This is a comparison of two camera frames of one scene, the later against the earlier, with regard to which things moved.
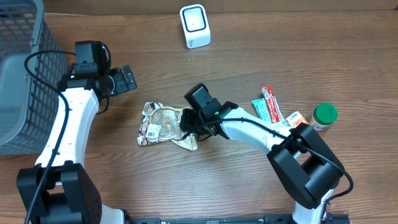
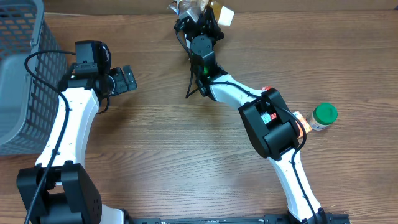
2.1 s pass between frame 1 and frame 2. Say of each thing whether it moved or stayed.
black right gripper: moved
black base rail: stayed
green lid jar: stayed
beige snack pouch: moved
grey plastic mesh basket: stayed
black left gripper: stayed
